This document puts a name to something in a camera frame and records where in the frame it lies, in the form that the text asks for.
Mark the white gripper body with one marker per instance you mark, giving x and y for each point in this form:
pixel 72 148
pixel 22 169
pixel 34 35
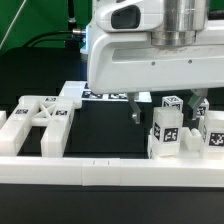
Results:
pixel 154 45

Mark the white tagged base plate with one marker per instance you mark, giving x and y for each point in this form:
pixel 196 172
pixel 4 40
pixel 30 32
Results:
pixel 80 90

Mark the black vertical post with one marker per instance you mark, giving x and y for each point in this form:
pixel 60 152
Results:
pixel 71 12

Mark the white chair seat part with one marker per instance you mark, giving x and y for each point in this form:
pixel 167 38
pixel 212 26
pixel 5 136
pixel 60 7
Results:
pixel 191 147

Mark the white chair back frame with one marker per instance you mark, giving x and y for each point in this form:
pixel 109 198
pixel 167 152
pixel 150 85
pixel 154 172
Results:
pixel 54 113

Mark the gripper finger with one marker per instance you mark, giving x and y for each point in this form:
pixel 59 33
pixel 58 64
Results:
pixel 136 115
pixel 198 95

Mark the white left fence bar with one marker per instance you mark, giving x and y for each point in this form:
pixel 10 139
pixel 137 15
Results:
pixel 2 118

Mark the white fence bar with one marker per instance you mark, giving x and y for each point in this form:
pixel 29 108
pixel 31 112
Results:
pixel 112 172
pixel 2 118

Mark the white front fence bar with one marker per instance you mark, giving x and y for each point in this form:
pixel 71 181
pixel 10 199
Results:
pixel 112 172

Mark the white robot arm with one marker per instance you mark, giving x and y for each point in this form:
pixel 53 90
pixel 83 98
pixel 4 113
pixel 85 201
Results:
pixel 138 46

